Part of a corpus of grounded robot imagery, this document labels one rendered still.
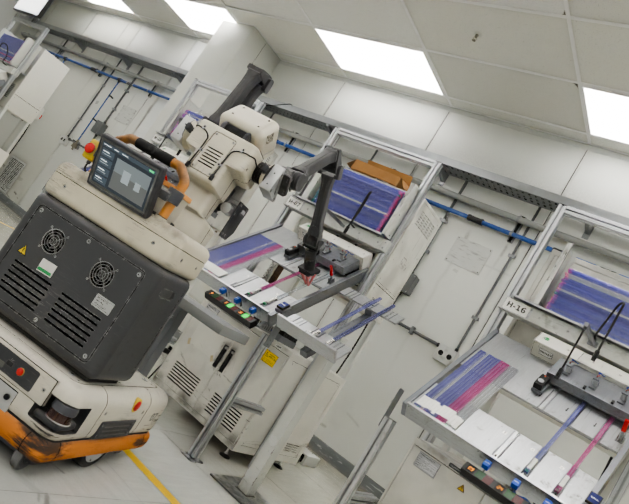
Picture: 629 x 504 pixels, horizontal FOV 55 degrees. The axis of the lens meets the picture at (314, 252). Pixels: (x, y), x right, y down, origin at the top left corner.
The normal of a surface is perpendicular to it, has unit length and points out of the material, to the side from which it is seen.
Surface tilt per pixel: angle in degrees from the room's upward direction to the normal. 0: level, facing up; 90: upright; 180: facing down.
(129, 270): 90
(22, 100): 90
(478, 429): 44
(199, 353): 90
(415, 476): 90
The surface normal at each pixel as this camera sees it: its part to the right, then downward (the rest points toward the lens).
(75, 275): -0.18, -0.24
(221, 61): -0.46, -0.39
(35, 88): 0.72, 0.37
